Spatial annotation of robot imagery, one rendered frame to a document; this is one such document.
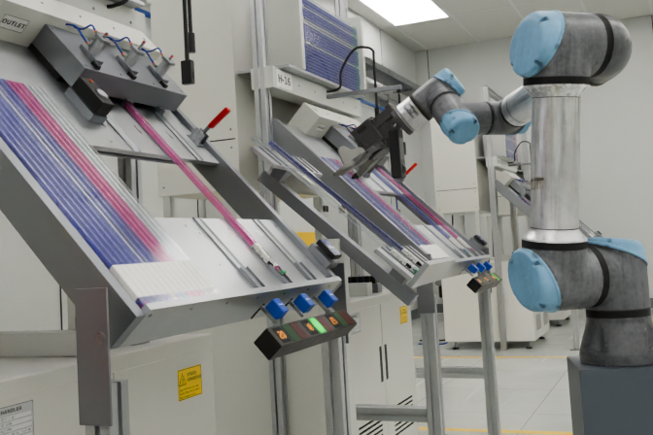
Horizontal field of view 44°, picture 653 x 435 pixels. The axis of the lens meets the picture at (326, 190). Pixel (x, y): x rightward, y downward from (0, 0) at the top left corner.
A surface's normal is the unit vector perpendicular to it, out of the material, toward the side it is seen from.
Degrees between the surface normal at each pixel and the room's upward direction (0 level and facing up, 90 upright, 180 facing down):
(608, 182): 90
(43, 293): 90
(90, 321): 90
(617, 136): 90
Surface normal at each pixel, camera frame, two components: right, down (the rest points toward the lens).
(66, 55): -0.39, -0.04
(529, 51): -0.93, -0.11
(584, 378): -0.16, -0.06
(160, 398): 0.92, -0.08
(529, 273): -0.93, 0.16
